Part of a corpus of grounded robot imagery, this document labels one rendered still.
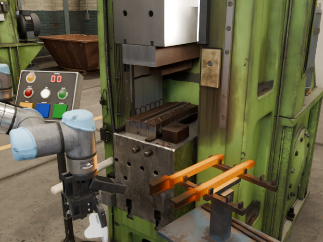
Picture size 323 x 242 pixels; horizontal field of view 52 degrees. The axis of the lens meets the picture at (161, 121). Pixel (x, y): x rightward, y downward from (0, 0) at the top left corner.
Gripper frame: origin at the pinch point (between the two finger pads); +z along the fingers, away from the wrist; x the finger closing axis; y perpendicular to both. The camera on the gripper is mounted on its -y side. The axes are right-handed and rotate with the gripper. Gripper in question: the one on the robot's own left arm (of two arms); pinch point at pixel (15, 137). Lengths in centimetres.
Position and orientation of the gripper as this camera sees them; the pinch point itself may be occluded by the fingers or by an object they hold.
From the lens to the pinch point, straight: 176.3
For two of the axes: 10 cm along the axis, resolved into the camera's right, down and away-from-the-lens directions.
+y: -8.1, 1.9, -5.6
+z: 0.0, 9.5, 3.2
